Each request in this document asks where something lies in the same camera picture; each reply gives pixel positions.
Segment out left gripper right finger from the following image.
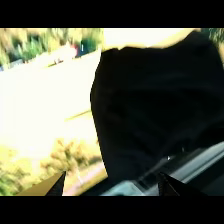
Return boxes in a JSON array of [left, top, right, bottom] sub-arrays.
[[157, 171, 206, 197]]

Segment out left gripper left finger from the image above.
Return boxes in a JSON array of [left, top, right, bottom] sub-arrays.
[[18, 170, 67, 197]]

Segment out black garment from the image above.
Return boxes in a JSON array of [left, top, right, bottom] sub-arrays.
[[89, 29, 224, 188]]

